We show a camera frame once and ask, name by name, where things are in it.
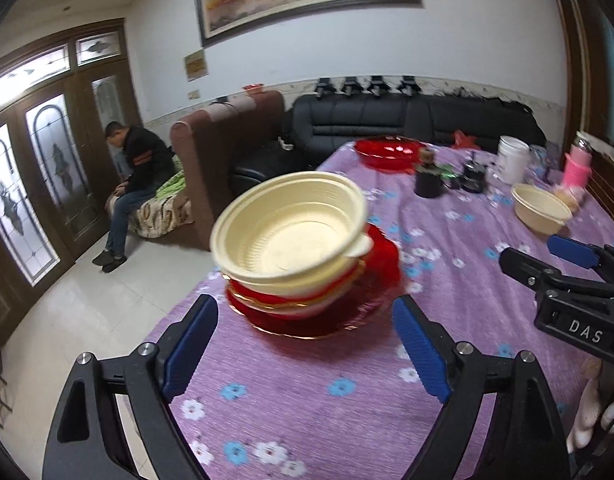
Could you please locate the cream plastic bowl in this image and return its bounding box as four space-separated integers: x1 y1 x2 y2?
209 171 373 284
511 183 573 236

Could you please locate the red gold-rimmed bowl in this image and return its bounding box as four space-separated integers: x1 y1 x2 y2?
226 260 367 318

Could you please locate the white plastic bowl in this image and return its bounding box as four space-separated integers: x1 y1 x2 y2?
222 257 365 298

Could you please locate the white gloved right hand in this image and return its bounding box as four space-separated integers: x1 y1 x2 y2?
566 356 614 454

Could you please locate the bagged yellow bread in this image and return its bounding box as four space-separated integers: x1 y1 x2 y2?
552 184 586 214

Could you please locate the pink sleeved bottle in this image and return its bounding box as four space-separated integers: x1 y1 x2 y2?
562 133 592 188

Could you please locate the black electronic box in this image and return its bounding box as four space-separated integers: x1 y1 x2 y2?
460 160 487 194

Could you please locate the white plastic jar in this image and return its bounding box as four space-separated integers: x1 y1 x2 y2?
497 136 530 185

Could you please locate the black cylinder container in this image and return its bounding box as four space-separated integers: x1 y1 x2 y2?
414 164 443 198

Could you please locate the large red plate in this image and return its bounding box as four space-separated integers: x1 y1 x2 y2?
226 224 401 340

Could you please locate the small wooden figurine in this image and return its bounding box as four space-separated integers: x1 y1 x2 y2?
419 148 435 166

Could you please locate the purple floral tablecloth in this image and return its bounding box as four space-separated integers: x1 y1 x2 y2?
171 145 590 479

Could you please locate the red dish far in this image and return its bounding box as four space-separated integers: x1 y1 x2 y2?
354 136 426 174

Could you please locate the wooden glass door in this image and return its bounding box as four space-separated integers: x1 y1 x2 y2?
0 18 141 346

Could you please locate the black leather sofa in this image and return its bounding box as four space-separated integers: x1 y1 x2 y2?
229 91 547 196

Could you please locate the seated man in black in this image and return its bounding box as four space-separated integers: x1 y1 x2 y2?
92 122 176 274

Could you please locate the brown armchair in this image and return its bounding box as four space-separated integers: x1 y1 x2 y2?
170 90 285 250

